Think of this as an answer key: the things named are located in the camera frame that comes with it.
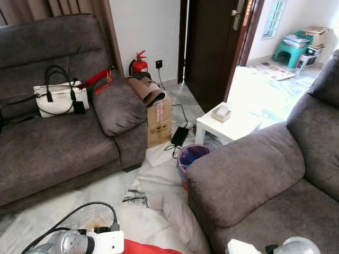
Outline red pillow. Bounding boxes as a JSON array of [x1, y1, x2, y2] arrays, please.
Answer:
[[123, 239, 183, 254]]

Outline printed floor mat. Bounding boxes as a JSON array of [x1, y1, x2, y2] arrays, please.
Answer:
[[249, 61, 296, 81]]

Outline grey fabric two-seat sofa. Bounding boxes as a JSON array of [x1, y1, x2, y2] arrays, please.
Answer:
[[185, 50, 339, 254]]

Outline dark grey fabric sofa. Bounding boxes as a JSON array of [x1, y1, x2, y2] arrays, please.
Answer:
[[0, 14, 149, 215]]

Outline green plastic stool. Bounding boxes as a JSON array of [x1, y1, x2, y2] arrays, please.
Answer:
[[272, 40, 309, 69]]

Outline stack of papers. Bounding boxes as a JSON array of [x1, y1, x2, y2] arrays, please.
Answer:
[[282, 34, 310, 49]]

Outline white side table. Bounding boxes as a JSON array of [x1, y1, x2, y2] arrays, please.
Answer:
[[194, 102, 263, 146]]

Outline beige tissue box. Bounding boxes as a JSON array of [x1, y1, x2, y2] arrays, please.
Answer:
[[211, 104, 232, 123]]

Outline louvred glass window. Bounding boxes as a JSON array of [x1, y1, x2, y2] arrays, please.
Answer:
[[262, 0, 287, 39]]

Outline dark wooden door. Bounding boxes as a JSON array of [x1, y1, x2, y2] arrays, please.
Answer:
[[177, 0, 260, 113]]

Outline purple waste bin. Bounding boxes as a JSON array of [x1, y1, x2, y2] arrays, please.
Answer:
[[176, 144, 212, 191]]

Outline black power adapter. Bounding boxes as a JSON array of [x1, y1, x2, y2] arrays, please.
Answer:
[[171, 126, 190, 148]]

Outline printed cardboard box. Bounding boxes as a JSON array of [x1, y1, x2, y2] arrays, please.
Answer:
[[147, 94, 174, 149]]

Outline white cloth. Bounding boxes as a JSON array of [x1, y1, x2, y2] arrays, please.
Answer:
[[127, 161, 212, 254]]

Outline brown rolled mat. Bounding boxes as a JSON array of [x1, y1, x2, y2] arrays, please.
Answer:
[[126, 74, 166, 108]]

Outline red fire extinguisher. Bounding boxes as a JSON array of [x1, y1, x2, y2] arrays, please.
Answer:
[[129, 50, 149, 76]]

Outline metal door handle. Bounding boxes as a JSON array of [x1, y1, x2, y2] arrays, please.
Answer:
[[231, 0, 245, 31]]

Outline black power cable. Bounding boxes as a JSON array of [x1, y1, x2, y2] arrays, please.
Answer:
[[158, 68, 191, 159]]

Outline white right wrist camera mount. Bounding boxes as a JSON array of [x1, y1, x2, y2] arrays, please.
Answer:
[[227, 239, 263, 254]]

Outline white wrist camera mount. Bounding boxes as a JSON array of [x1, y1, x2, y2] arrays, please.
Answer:
[[87, 229, 125, 254], [227, 239, 263, 254]]

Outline red strap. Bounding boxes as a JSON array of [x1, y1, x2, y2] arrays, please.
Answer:
[[77, 66, 114, 96]]

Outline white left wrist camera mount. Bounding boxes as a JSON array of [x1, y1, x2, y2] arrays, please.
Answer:
[[87, 229, 125, 254]]

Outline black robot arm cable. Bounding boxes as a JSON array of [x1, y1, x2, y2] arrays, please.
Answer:
[[20, 201, 120, 254]]

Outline white handbag black handles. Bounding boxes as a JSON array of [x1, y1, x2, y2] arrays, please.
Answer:
[[33, 65, 91, 118]]

